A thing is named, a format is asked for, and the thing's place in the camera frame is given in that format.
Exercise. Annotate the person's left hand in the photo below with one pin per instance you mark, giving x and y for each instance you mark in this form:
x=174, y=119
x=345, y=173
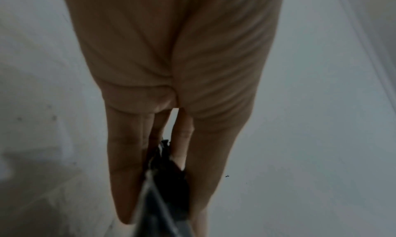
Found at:
x=154, y=59

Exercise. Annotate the taped parcel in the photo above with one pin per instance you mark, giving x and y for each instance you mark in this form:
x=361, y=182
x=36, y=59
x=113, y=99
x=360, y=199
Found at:
x=164, y=194

